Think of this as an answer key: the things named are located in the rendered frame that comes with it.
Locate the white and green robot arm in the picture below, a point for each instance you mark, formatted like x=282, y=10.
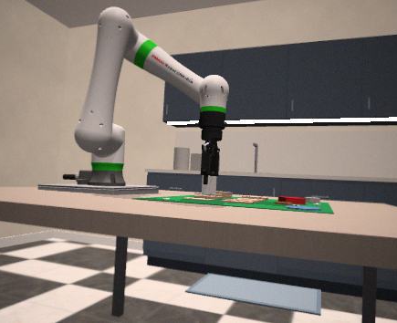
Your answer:
x=95, y=132

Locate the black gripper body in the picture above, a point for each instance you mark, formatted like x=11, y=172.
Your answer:
x=212, y=136

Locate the green cloth mat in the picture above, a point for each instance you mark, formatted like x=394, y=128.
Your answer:
x=270, y=204

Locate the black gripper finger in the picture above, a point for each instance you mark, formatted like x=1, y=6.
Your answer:
x=206, y=167
x=214, y=170

